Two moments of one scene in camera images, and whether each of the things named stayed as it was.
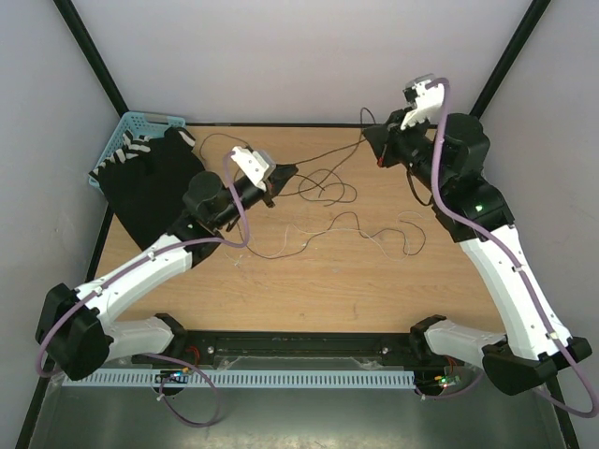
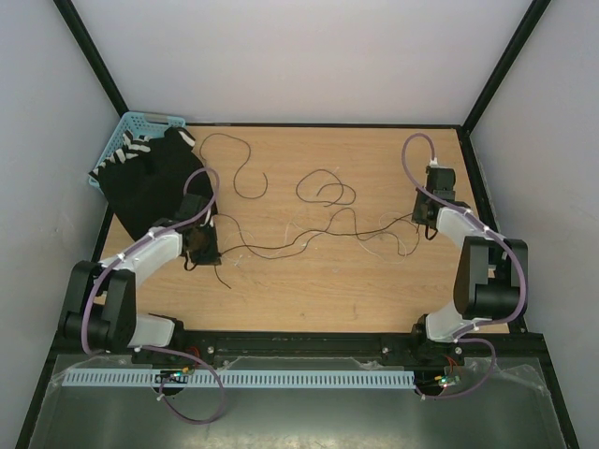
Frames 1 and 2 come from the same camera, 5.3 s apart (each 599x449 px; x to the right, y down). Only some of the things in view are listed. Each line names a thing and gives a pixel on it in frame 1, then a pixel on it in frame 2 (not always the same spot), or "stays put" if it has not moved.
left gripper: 282,176 to 210,257
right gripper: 386,139 to 416,215
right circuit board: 445,381 stays put
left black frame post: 91,50 stays put
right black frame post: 537,10 stays put
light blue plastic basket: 139,123 stays put
